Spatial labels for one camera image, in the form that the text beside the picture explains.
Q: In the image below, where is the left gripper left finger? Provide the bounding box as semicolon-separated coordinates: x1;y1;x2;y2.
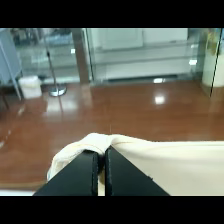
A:
32;149;100;197

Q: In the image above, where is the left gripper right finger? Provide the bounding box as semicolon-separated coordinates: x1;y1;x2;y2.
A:
104;145;171;197

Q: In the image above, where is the cream garment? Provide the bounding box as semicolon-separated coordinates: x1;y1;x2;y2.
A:
46;132;224;197

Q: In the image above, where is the silver floor stand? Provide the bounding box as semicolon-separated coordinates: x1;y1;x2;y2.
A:
44;49;68;98

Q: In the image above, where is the white bin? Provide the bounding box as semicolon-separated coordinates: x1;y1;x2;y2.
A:
17;75;43;100

